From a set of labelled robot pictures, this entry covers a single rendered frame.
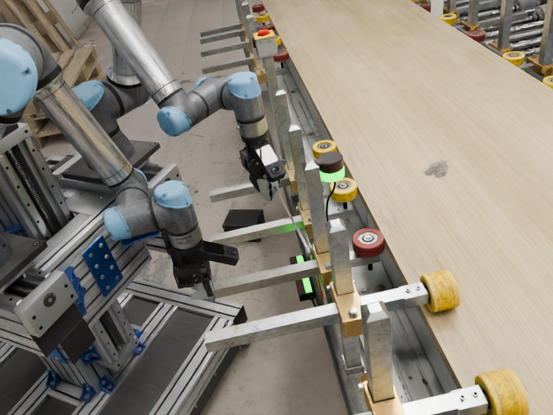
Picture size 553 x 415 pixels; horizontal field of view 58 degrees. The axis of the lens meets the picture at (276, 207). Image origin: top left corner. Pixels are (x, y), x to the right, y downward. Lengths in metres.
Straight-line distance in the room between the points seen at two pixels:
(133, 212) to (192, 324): 1.09
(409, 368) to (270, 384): 0.89
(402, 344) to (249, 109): 0.73
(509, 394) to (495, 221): 0.54
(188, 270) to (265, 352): 1.08
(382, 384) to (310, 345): 1.36
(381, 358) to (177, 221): 0.54
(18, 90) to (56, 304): 0.57
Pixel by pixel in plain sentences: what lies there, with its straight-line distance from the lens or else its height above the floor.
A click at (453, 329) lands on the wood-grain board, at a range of 1.08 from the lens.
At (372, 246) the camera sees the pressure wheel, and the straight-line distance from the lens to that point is 1.25.
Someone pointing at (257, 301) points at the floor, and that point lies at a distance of 2.43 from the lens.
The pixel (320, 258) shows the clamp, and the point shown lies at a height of 0.87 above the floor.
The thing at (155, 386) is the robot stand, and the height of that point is 0.21.
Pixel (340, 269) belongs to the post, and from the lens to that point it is 1.00.
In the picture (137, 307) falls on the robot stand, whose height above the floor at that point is 0.21.
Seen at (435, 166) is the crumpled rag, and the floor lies 0.92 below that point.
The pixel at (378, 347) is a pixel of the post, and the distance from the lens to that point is 0.79.
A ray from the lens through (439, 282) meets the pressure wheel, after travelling 1.06.
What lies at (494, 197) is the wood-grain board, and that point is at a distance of 1.42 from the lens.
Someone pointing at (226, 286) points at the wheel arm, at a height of 0.86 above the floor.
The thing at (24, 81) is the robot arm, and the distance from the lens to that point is 0.96.
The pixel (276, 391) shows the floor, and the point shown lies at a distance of 2.11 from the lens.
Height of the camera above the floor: 1.74
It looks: 36 degrees down
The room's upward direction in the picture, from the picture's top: 12 degrees counter-clockwise
